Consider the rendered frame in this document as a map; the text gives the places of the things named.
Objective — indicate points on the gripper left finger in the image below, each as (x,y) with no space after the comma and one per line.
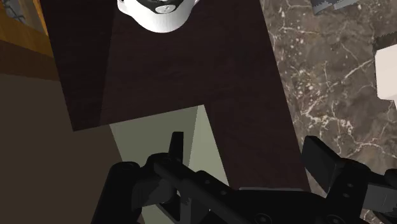
(161,180)

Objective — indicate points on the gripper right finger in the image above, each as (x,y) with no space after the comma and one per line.
(325,164)

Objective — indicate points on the white box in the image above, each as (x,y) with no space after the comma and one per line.
(387,74)

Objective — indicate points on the dark maroon robot stand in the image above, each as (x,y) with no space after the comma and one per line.
(192,74)

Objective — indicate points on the grey flat object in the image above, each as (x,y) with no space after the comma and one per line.
(332,5)

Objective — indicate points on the orange wooden furniture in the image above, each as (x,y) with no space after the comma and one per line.
(21,37)

